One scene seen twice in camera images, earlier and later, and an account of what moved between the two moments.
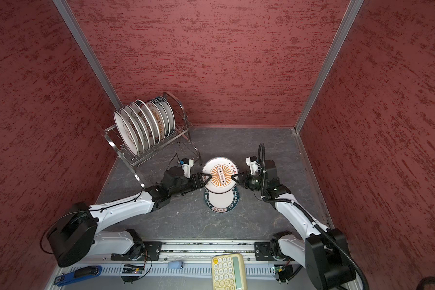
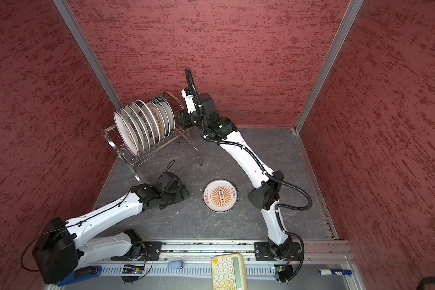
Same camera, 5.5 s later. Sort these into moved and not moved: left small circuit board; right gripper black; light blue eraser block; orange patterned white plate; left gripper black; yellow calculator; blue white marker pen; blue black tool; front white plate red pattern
Moved: right gripper black; left gripper black; orange patterned white plate
Not moved: blue black tool; yellow calculator; front white plate red pattern; blue white marker pen; left small circuit board; light blue eraser block
